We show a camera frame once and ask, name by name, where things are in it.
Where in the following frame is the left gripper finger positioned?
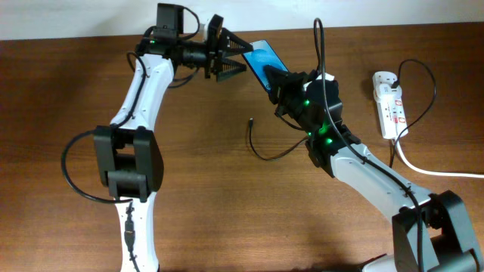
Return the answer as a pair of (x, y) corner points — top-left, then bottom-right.
(221, 28), (253, 57)
(215, 60), (247, 82)

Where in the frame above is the blue screen Galaxy smartphone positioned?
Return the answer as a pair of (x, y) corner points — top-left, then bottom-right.
(242, 40), (288, 94)

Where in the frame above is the black USB charging cable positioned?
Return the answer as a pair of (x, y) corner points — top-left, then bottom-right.
(247, 58), (438, 169)

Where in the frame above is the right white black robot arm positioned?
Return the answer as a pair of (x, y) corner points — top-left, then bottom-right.
(263, 65), (483, 272)

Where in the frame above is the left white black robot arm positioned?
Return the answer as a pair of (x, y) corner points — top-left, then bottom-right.
(94, 15), (253, 271)

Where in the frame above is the white USB charger plug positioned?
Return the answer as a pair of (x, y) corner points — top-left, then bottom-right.
(372, 71), (402, 102)

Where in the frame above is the white power strip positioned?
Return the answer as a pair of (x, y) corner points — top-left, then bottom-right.
(374, 89), (407, 140)

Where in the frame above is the white power strip cord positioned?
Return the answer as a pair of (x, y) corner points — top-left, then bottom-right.
(392, 138), (484, 179)

